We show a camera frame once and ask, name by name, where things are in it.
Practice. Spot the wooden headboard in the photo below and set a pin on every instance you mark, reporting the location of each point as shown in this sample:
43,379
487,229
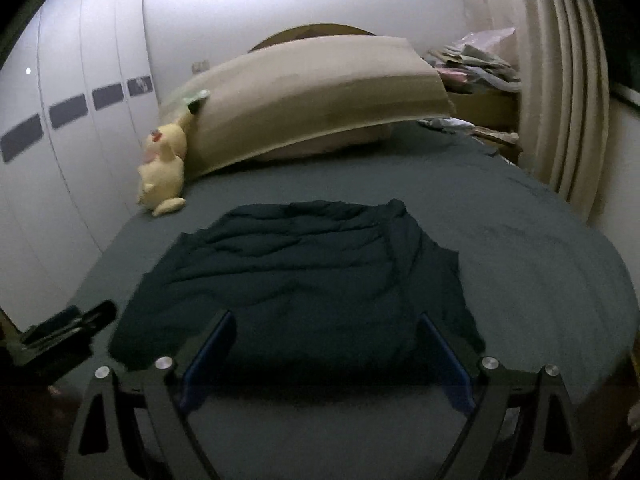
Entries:
300,32

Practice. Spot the yellow plush toy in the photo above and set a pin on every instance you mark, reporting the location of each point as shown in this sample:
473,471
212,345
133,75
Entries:
162,165

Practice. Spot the brown cardboard box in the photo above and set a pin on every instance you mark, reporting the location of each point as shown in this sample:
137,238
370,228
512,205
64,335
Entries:
485,107

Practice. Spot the white wardrobe with purple panels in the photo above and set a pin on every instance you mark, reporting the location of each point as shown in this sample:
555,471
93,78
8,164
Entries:
75,185

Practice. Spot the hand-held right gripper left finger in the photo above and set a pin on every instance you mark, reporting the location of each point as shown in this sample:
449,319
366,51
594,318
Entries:
207,365

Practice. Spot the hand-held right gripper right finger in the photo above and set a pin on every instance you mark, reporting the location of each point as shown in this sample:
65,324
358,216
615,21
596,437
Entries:
450,370

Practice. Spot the pile of clothes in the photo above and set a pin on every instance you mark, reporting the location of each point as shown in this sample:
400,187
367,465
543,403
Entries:
475,60

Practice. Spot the wall switch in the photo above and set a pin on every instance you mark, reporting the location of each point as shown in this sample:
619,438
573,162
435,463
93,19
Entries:
201,66

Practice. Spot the large beige cushion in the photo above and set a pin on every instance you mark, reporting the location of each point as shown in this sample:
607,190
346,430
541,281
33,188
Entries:
310,100

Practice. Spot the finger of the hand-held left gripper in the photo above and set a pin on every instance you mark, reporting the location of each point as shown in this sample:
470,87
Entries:
100,317
55,327

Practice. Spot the beige curtain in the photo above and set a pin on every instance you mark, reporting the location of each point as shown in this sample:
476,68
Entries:
560,110

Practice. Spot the navy puffer jacket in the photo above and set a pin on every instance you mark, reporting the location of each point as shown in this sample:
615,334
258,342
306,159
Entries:
300,270

